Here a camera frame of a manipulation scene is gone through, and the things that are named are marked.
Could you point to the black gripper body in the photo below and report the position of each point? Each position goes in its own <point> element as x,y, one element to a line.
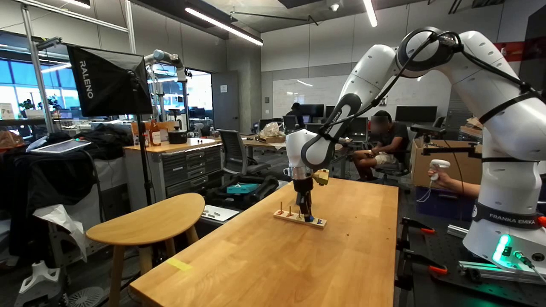
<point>302,187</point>

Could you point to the operator forearm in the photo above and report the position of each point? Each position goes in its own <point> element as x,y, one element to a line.
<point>467,189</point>

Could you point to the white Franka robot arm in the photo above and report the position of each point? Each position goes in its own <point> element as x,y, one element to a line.
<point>512,131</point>

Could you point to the wooden peg stand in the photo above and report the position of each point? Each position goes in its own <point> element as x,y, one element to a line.
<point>317,223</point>

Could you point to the black light stand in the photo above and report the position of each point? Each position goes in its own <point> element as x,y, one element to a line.
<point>143,160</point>

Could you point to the operator hand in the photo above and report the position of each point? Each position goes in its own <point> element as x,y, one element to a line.
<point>440,179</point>

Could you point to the teal and black bag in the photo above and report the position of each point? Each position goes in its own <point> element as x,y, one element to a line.
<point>244,190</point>

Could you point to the beige bag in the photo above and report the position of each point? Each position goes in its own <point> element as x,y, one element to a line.
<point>271,132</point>

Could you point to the standing person in black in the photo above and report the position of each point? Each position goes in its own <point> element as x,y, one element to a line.
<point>293,117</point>

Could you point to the grey office chair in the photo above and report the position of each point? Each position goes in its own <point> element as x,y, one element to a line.
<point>232,151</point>

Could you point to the seated person dark shirt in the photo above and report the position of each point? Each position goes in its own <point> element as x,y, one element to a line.
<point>389,143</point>

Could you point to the grey drawer cabinet wooden top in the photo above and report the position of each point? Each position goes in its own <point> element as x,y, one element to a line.
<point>181,168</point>

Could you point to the blue storage bin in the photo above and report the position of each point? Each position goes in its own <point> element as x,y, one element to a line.
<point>444,204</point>

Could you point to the dark computer monitor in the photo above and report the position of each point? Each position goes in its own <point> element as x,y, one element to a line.
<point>416,114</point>

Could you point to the white handheld controller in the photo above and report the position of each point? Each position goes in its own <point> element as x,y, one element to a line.
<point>438,165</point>

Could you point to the cardboard box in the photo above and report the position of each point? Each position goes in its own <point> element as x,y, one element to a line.
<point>449,163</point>

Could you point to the round wooden side table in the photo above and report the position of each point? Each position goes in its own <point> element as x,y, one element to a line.
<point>150,219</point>

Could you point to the long ceiling light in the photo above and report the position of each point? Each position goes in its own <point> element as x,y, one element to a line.
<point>370,13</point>
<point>222,27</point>

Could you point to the black softbox light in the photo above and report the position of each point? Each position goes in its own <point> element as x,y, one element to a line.
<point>107,83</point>

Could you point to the white crumpled cloth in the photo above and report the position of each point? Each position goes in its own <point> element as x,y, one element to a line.
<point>61,225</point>

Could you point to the open laptop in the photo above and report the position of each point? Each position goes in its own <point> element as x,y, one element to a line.
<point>60,146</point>

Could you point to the black draped cloth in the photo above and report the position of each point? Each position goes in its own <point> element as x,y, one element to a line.
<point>44,182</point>

